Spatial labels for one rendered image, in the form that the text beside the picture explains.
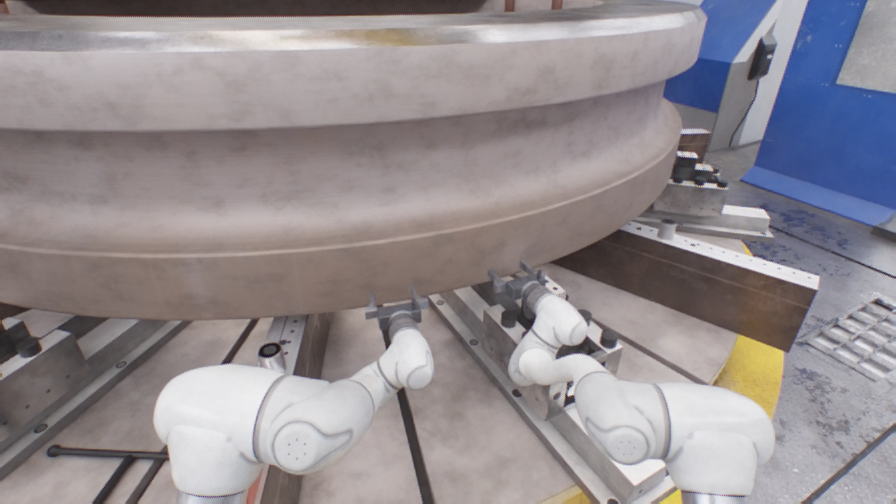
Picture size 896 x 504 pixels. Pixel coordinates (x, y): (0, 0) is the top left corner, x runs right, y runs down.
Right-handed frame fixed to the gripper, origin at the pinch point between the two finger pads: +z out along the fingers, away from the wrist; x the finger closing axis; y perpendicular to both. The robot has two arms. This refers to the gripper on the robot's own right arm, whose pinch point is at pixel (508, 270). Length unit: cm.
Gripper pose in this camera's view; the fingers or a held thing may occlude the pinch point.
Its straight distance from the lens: 166.8
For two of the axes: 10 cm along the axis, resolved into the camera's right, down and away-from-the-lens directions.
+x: -9.0, 2.0, -3.9
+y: 0.0, -8.8, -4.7
